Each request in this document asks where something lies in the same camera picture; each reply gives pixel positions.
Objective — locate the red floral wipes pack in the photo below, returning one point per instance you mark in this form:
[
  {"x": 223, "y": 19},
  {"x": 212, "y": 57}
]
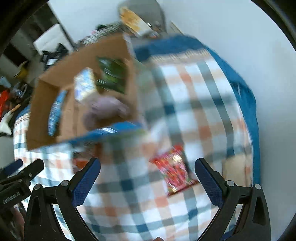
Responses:
[{"x": 173, "y": 169}]

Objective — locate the black bag pile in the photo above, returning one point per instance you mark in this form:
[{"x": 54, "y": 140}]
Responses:
[{"x": 50, "y": 58}]

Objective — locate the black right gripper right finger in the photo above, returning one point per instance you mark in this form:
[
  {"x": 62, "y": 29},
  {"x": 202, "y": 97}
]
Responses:
[{"x": 242, "y": 211}]

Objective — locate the plaid checkered blanket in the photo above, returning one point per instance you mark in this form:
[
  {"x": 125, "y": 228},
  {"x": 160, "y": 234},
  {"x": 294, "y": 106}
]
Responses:
[{"x": 188, "y": 96}]

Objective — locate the red plastic bag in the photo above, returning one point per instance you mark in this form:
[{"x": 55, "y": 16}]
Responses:
[{"x": 4, "y": 97}]

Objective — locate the grey chair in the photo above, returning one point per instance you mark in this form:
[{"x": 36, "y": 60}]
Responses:
[{"x": 149, "y": 10}]

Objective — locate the yellow printed carton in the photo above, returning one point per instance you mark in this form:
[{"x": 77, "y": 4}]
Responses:
[{"x": 133, "y": 22}]

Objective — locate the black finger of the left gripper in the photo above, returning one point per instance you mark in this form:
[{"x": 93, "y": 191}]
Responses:
[{"x": 27, "y": 173}]

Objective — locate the green Deeyeo wipes pack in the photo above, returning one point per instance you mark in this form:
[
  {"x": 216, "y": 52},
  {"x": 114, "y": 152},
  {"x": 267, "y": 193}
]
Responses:
[{"x": 113, "y": 76}]

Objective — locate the white goose plush toy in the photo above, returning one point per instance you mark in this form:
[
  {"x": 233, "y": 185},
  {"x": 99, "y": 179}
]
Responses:
[{"x": 4, "y": 125}]

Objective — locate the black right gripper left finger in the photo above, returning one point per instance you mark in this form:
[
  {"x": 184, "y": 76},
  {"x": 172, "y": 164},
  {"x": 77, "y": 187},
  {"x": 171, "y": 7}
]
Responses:
[{"x": 41, "y": 222}]

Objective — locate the lilac knitted cloth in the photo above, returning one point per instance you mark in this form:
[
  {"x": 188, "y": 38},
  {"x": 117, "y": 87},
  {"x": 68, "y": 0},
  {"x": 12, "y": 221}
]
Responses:
[{"x": 104, "y": 109}]

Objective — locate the yellow tissue pack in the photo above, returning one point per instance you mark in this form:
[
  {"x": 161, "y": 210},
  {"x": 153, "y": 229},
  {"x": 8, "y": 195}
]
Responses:
[{"x": 84, "y": 86}]

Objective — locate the white cushioned stool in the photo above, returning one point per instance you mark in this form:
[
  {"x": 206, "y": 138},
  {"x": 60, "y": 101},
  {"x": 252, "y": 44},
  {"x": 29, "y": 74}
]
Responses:
[{"x": 50, "y": 40}]

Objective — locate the cardboard box with blue print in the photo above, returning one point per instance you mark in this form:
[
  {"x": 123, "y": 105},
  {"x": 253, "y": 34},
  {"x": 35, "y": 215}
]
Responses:
[{"x": 61, "y": 77}]

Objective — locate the blue printed pack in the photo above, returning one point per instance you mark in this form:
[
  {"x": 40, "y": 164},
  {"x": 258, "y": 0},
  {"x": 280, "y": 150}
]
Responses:
[{"x": 55, "y": 113}]

